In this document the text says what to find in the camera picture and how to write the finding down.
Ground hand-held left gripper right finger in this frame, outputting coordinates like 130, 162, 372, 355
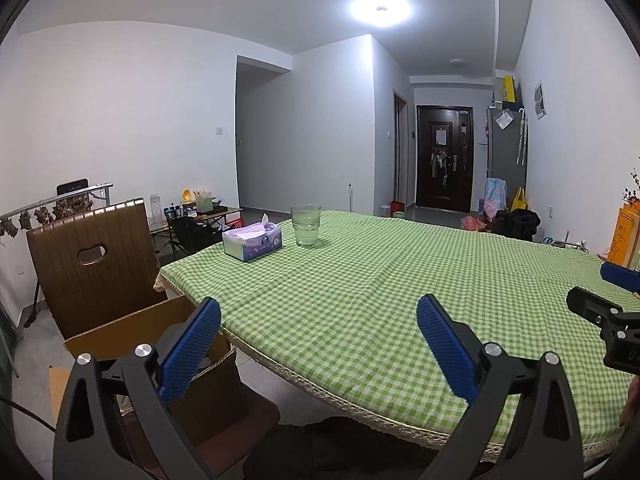
416, 294, 584, 480

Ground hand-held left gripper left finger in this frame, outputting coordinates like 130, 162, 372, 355
52, 296, 222, 480

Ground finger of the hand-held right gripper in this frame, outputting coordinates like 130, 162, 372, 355
599, 261, 640, 294
566, 286, 640, 329

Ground cardboard box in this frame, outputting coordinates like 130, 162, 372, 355
47, 293, 252, 467

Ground person's right hand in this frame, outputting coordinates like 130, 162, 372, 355
619, 375, 640, 429

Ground orange box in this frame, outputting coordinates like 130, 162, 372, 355
607, 207, 640, 267

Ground dried flower bouquet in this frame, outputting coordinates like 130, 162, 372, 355
622, 169, 640, 209

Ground green checked tablecloth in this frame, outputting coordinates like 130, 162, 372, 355
153, 209, 640, 464

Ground black bag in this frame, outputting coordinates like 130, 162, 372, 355
492, 208, 542, 242

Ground black folding chair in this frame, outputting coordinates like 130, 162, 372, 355
167, 214, 224, 257

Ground purple tissue box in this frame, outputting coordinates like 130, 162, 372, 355
221, 214, 284, 263

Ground brown slatted chair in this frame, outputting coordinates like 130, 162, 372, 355
25, 198, 282, 461

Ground folding side table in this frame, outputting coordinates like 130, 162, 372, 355
149, 205, 245, 256

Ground grey refrigerator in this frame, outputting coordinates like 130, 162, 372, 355
486, 104, 529, 211

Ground glass cup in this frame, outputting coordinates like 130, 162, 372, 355
289, 203, 322, 248

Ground hanging white umbrellas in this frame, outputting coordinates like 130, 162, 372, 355
516, 107, 529, 166

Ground dark brown door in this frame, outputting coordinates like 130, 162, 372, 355
415, 104, 474, 214

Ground ceiling light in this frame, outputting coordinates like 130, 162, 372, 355
349, 0, 413, 29

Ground black cable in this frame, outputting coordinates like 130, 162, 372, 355
0, 394, 57, 434

